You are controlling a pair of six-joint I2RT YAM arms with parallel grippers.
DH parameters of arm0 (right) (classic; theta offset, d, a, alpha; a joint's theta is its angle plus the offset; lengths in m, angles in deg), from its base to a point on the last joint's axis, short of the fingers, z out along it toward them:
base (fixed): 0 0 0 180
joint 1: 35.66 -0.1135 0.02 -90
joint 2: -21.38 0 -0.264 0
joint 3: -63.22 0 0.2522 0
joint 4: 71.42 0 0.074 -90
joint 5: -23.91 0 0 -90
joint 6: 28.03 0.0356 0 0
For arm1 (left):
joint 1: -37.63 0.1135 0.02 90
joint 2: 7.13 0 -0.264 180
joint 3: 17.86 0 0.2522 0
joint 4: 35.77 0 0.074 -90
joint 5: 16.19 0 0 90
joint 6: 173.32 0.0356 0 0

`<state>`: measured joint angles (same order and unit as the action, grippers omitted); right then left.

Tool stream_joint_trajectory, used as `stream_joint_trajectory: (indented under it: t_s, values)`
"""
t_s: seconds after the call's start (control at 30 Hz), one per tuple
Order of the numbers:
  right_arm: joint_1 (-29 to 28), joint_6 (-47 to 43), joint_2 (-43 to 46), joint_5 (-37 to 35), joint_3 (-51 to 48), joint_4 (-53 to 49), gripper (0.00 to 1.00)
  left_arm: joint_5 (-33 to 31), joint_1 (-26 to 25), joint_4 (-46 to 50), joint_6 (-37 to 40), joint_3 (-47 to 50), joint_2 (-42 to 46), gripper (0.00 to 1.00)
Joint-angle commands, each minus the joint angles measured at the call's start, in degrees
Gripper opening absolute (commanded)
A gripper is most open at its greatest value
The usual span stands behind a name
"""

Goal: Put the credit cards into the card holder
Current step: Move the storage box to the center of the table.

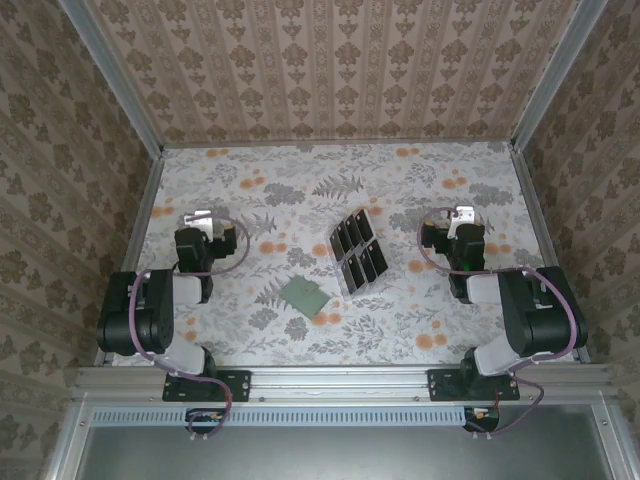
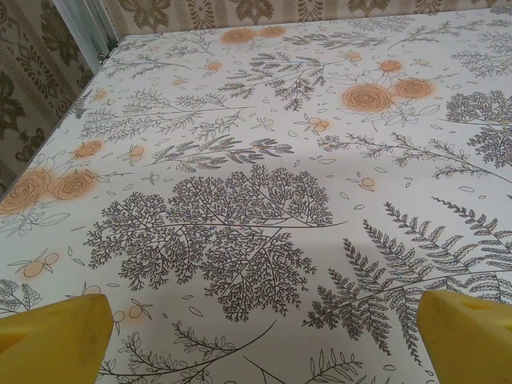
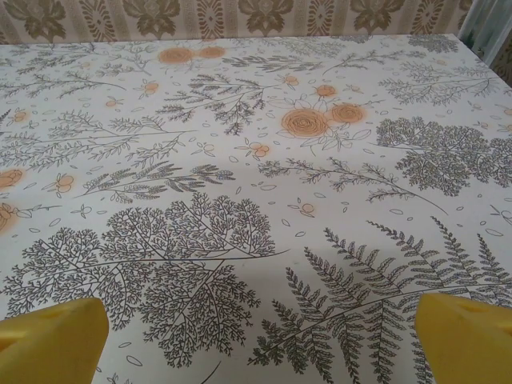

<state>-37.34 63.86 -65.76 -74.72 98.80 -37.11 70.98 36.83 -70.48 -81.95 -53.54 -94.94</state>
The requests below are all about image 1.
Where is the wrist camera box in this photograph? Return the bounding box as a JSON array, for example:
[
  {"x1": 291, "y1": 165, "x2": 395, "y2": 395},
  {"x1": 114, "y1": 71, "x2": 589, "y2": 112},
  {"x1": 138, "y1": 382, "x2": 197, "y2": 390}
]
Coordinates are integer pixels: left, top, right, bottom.
[
  {"x1": 182, "y1": 209, "x2": 227, "y2": 236},
  {"x1": 449, "y1": 205, "x2": 475, "y2": 239}
]

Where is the grey metal panel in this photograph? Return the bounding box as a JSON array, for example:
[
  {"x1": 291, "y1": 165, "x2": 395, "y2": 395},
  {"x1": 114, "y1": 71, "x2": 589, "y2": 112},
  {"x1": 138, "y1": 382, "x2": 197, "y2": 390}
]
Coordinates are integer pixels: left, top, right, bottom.
[{"x1": 74, "y1": 424, "x2": 619, "y2": 480}]

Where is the black connector box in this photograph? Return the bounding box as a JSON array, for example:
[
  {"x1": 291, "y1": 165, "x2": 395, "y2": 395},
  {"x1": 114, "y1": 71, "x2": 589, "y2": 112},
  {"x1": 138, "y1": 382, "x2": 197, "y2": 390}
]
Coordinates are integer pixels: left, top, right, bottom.
[
  {"x1": 462, "y1": 405, "x2": 502, "y2": 434},
  {"x1": 185, "y1": 407, "x2": 227, "y2": 436}
]

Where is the floral patterned table cover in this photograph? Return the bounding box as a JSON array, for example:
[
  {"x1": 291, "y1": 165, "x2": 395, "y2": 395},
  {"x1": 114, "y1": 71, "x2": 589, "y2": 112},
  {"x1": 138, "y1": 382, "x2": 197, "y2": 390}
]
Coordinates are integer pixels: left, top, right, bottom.
[{"x1": 97, "y1": 141, "x2": 584, "y2": 366}]

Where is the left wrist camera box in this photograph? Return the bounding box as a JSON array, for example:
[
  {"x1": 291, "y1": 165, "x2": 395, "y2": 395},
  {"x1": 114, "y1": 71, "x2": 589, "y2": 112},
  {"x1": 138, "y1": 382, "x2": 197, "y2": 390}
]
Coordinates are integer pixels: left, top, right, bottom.
[{"x1": 182, "y1": 209, "x2": 227, "y2": 236}]

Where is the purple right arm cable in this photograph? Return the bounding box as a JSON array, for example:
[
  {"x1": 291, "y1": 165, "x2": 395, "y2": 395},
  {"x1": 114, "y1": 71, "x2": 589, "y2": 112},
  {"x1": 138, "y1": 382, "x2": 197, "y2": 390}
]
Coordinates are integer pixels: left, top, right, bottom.
[{"x1": 417, "y1": 207, "x2": 590, "y2": 441}]

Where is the black slotted rack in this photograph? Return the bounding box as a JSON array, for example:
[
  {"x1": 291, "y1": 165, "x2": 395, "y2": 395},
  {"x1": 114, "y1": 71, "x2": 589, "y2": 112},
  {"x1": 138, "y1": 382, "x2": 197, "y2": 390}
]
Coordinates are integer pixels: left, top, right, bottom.
[{"x1": 325, "y1": 207, "x2": 390, "y2": 301}]

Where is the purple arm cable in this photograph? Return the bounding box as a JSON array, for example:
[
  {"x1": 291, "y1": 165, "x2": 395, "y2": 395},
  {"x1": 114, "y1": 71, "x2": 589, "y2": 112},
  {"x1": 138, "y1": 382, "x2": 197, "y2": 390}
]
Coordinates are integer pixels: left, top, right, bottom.
[
  {"x1": 417, "y1": 207, "x2": 590, "y2": 441},
  {"x1": 128, "y1": 212, "x2": 251, "y2": 444}
]

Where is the aluminium lower frame rail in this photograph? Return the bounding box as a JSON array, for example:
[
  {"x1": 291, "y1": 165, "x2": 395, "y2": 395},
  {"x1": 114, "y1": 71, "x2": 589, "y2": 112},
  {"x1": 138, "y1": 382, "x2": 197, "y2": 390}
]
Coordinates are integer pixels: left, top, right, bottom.
[
  {"x1": 592, "y1": 399, "x2": 640, "y2": 480},
  {"x1": 43, "y1": 399, "x2": 94, "y2": 480}
]

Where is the aluminium corner post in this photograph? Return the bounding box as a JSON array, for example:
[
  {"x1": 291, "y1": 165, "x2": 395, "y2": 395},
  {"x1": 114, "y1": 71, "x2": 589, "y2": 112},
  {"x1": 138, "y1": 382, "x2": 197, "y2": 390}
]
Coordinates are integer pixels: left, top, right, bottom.
[
  {"x1": 509, "y1": 0, "x2": 612, "y2": 151},
  {"x1": 58, "y1": 0, "x2": 167, "y2": 157}
]

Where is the thin aluminium rail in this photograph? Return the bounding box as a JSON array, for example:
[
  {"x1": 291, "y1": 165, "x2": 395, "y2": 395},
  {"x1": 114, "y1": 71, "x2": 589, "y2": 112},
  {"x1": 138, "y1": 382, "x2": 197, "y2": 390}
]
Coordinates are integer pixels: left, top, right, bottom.
[{"x1": 162, "y1": 141, "x2": 516, "y2": 150}]

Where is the slotted grey cable duct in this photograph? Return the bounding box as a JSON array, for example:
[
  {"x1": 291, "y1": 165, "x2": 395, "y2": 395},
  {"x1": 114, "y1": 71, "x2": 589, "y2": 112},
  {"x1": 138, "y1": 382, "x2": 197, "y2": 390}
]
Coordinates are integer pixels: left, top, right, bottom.
[{"x1": 91, "y1": 405, "x2": 470, "y2": 427}]

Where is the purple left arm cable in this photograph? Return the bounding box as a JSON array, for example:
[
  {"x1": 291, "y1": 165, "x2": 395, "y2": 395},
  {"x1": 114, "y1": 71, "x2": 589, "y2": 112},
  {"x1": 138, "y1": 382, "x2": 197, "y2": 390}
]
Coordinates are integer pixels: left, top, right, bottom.
[{"x1": 128, "y1": 212, "x2": 251, "y2": 444}]

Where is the aluminium side rail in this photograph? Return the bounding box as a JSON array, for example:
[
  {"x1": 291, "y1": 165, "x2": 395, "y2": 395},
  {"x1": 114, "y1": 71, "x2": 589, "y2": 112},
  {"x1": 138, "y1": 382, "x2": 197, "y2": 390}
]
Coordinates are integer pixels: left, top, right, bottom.
[
  {"x1": 509, "y1": 144, "x2": 594, "y2": 364},
  {"x1": 92, "y1": 147, "x2": 169, "y2": 366}
]

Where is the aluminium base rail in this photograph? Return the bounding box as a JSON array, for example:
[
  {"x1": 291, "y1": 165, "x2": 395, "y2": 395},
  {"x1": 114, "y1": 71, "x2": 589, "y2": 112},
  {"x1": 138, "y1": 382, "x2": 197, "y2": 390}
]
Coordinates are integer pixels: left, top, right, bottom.
[{"x1": 73, "y1": 363, "x2": 621, "y2": 403}]

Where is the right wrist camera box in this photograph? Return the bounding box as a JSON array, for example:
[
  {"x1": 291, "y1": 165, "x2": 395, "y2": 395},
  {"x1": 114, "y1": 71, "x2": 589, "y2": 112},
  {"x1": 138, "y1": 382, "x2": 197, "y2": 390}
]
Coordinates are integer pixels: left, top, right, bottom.
[{"x1": 449, "y1": 205, "x2": 475, "y2": 239}]

